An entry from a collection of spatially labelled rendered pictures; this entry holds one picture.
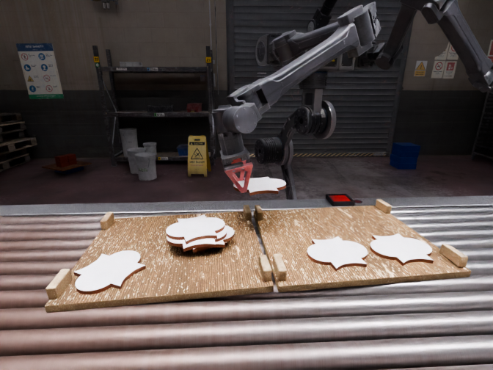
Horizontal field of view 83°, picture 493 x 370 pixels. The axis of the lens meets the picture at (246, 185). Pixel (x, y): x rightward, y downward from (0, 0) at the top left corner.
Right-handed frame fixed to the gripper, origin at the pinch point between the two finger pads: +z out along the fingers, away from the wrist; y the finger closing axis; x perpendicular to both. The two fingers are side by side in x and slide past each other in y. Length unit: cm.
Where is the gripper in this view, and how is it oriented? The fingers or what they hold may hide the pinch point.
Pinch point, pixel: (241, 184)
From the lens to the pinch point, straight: 73.4
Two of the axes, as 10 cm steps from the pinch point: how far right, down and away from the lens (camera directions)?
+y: 1.6, 3.2, -9.3
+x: 9.6, -2.5, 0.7
